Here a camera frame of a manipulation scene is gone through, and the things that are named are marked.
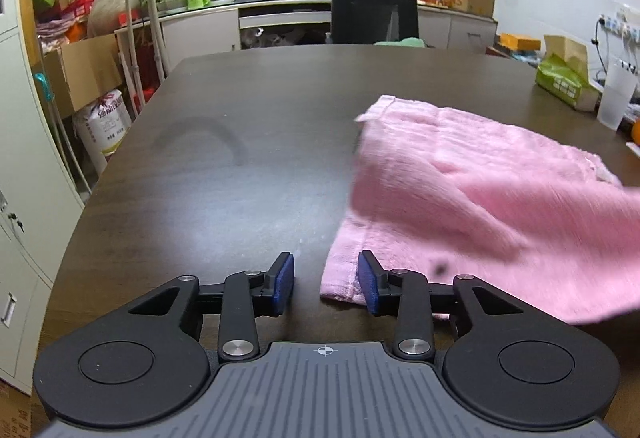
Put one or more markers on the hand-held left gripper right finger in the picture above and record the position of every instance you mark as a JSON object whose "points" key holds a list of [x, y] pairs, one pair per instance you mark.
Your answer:
{"points": [[367, 283]]}

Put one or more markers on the pile of plastic bags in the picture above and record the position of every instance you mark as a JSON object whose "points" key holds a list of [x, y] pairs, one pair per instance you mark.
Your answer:
{"points": [[280, 37]]}

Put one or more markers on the pink towel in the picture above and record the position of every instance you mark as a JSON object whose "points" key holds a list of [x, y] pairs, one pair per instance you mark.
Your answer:
{"points": [[475, 198]]}

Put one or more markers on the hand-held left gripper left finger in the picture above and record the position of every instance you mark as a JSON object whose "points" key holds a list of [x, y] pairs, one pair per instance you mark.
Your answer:
{"points": [[284, 283]]}

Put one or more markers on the white wall power strip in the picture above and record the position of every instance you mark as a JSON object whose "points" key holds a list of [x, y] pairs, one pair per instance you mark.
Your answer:
{"points": [[620, 22]]}

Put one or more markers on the orange fruit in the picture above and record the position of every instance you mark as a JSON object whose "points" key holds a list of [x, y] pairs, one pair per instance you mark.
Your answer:
{"points": [[636, 130]]}

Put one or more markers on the translucent plastic cup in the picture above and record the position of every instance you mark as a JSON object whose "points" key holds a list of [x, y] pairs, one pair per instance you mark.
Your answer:
{"points": [[617, 97]]}

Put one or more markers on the large brown cardboard box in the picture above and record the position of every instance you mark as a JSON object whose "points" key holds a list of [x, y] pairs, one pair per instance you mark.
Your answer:
{"points": [[85, 67]]}

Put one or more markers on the green tissue packet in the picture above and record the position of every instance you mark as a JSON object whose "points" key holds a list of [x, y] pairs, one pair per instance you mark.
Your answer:
{"points": [[560, 82]]}

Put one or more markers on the white rice sack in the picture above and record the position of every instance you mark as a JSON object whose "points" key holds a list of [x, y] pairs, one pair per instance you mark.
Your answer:
{"points": [[105, 122]]}

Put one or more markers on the black office chair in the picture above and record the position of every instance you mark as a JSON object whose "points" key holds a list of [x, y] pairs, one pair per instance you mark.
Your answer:
{"points": [[365, 17]]}

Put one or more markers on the white sideboard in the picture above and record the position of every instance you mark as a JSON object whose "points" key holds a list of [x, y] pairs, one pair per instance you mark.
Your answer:
{"points": [[200, 32]]}

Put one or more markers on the orange box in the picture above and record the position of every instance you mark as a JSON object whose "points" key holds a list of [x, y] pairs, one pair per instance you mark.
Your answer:
{"points": [[520, 40]]}

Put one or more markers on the white metal cabinet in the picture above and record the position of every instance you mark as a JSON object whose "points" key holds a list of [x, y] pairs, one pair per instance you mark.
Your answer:
{"points": [[25, 142]]}

